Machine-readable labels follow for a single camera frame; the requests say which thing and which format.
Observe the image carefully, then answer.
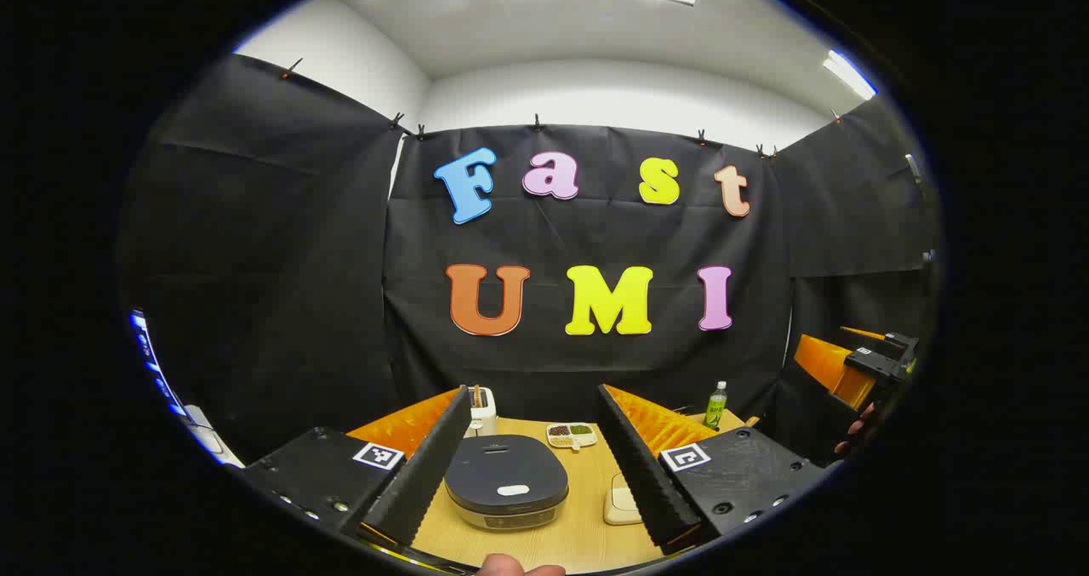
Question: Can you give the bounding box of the green tea bottle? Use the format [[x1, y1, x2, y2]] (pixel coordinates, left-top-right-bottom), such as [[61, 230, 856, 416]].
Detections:
[[704, 380, 730, 431]]

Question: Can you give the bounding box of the dark grey rice cooker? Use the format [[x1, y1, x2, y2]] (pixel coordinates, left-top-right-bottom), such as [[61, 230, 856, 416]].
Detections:
[[444, 434, 570, 532]]

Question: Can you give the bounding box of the white divided snack dish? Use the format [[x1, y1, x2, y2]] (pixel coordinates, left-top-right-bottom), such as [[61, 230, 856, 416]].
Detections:
[[546, 422, 599, 452]]

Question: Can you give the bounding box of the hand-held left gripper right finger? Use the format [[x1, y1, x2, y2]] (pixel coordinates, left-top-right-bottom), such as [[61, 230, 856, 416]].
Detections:
[[596, 383, 826, 555]]

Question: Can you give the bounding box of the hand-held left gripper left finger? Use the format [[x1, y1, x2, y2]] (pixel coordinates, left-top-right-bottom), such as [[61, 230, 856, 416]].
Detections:
[[242, 385, 474, 550]]

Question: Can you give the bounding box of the white toaster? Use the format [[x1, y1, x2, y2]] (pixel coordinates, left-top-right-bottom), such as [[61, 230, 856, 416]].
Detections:
[[464, 386, 499, 438]]

